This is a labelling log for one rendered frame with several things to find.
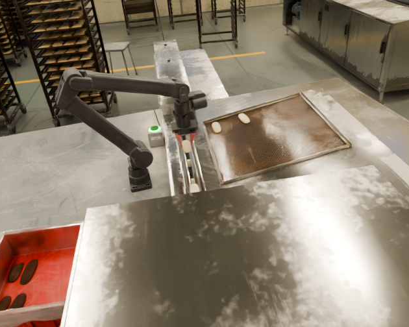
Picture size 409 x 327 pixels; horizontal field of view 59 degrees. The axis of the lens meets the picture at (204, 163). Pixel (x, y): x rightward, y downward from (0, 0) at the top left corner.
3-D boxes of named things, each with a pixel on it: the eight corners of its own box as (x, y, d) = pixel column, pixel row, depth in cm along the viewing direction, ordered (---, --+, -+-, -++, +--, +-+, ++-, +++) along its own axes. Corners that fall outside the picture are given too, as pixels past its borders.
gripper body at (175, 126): (171, 126, 150) (169, 110, 145) (195, 123, 150) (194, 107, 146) (172, 134, 144) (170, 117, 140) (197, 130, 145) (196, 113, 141)
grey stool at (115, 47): (131, 84, 473) (124, 49, 448) (104, 85, 477) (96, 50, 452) (137, 74, 503) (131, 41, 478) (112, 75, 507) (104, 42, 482)
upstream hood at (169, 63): (154, 50, 296) (152, 40, 291) (176, 48, 298) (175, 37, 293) (162, 118, 192) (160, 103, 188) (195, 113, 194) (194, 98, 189)
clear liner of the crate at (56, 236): (10, 251, 122) (-2, 230, 117) (154, 230, 125) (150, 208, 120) (-32, 348, 94) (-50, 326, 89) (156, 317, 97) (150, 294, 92)
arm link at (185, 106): (171, 97, 141) (176, 102, 137) (187, 93, 143) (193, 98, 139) (173, 113, 145) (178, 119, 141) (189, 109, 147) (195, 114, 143)
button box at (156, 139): (150, 146, 181) (147, 126, 175) (165, 143, 182) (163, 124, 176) (150, 154, 174) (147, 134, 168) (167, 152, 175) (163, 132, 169)
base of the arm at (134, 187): (128, 176, 155) (131, 193, 145) (124, 160, 150) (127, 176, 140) (148, 172, 156) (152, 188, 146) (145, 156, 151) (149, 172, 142)
